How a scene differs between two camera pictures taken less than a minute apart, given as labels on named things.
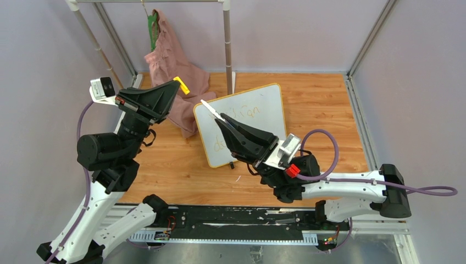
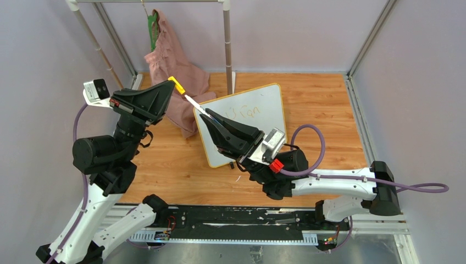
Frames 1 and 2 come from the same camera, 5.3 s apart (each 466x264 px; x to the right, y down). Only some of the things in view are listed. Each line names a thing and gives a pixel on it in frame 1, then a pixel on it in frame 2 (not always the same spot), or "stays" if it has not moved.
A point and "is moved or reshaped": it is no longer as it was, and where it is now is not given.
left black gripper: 152,105 stays
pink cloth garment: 166,62 stays
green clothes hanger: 153,20 stays
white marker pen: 212,110 is moved or reshaped
